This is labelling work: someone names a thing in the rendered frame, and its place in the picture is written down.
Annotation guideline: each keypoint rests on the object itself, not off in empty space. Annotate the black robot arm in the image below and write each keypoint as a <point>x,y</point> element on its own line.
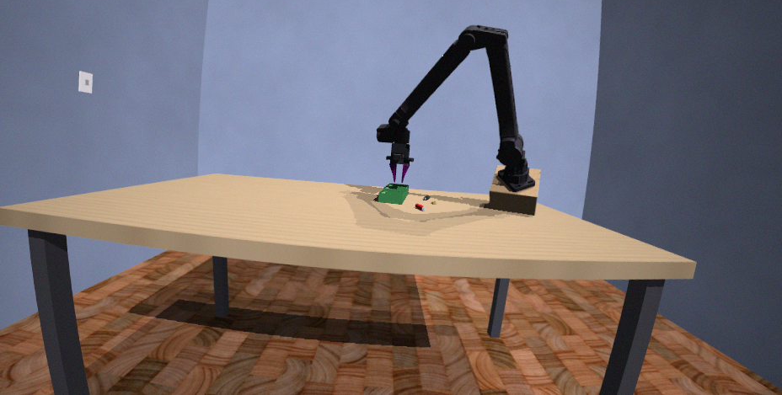
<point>516,173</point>

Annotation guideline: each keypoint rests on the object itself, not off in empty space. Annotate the green rack of three bins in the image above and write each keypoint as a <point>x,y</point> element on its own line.
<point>396,194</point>

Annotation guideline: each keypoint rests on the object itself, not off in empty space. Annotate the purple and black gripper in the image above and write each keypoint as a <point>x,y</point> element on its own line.
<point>393,165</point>

